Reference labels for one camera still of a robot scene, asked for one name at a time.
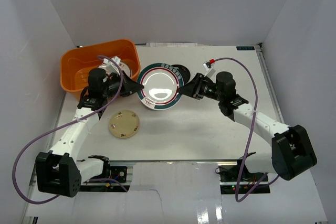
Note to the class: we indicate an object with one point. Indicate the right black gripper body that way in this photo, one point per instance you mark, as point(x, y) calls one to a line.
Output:
point(209, 90)

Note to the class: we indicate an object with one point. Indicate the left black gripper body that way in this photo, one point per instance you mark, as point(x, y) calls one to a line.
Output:
point(125, 87)

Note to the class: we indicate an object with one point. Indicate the orange sunburst patterned plate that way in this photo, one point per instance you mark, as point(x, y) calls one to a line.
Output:
point(123, 66)

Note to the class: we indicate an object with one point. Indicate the white green rimmed plate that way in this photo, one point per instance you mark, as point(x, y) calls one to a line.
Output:
point(161, 83)

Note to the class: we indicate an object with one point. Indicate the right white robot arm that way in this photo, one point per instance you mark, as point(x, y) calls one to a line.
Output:
point(291, 150)

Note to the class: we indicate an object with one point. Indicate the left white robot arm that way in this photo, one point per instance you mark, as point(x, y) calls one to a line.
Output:
point(59, 171)

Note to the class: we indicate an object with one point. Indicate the orange plastic bin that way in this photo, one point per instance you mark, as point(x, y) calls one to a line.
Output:
point(76, 63)

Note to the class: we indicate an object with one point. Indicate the black plate rear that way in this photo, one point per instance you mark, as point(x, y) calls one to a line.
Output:
point(184, 72)

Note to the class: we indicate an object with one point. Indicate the small yellow floral plate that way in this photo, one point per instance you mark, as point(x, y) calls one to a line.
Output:
point(124, 124)

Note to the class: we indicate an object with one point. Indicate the blue table label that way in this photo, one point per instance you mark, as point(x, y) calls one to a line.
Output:
point(245, 48)

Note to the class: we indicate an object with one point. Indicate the white papers at back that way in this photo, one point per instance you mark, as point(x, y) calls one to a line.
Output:
point(171, 44)

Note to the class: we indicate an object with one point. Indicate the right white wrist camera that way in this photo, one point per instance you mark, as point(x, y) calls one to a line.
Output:
point(209, 68)

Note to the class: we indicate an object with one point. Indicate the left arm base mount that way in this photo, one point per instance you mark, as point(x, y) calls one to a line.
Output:
point(112, 179)

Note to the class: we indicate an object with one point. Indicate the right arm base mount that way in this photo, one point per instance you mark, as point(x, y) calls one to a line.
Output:
point(228, 175)

